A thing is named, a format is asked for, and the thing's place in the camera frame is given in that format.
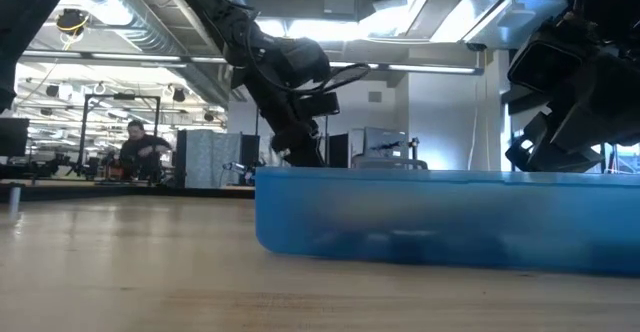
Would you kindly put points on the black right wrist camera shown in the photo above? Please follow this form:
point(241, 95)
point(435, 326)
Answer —
point(545, 64)

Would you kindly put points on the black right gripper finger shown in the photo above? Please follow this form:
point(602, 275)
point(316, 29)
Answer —
point(527, 144)
point(570, 157)

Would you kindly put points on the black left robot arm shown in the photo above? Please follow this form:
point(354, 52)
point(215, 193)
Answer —
point(210, 2)

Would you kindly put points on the ceiling light strip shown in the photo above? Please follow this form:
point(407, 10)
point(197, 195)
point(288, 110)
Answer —
point(125, 57)
point(430, 68)

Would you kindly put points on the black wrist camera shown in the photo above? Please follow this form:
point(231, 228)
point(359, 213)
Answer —
point(317, 104)
point(545, 64)

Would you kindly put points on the blue plastic supply box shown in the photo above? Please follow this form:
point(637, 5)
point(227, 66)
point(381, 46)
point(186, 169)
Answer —
point(425, 217)

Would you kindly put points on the small white post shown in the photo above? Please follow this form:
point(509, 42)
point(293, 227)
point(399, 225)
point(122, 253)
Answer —
point(15, 202)

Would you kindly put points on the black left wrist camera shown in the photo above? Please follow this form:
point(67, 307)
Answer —
point(317, 104)

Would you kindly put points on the black monitor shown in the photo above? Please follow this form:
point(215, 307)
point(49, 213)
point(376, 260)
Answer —
point(12, 137)
point(339, 149)

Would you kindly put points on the grey monitor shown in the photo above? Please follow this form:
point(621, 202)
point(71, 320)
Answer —
point(385, 142)

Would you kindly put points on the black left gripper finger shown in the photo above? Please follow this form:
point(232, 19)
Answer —
point(300, 144)

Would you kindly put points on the grey partition screen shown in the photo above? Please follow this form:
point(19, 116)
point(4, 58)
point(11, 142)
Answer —
point(210, 159)

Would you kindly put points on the distant small robot arm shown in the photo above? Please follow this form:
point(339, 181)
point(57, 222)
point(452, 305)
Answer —
point(240, 168)

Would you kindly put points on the person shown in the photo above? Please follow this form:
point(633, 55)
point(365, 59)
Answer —
point(142, 154)

